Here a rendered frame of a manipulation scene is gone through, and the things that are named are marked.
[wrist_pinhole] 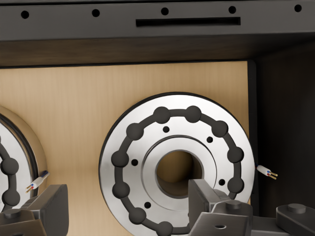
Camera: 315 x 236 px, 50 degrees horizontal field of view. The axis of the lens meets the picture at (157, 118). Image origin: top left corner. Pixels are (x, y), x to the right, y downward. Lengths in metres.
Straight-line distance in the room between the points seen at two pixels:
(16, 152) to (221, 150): 0.13
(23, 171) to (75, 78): 0.07
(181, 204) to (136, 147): 0.05
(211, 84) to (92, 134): 0.09
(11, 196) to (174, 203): 0.10
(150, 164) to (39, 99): 0.09
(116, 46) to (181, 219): 0.12
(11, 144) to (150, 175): 0.09
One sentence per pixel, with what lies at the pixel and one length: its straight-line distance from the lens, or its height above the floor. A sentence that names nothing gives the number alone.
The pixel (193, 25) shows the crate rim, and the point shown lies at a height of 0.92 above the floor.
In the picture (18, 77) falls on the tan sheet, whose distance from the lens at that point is 0.26.
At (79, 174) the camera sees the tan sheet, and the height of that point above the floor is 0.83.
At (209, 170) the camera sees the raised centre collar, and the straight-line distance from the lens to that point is 0.22.
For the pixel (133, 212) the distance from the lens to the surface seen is 0.23.
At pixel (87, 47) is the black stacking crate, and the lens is 0.17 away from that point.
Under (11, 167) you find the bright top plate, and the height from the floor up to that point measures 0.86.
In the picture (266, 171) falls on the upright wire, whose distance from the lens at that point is 0.22.
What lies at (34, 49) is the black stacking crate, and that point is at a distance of 0.18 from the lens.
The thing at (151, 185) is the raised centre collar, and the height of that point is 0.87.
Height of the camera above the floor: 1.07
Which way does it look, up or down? 85 degrees down
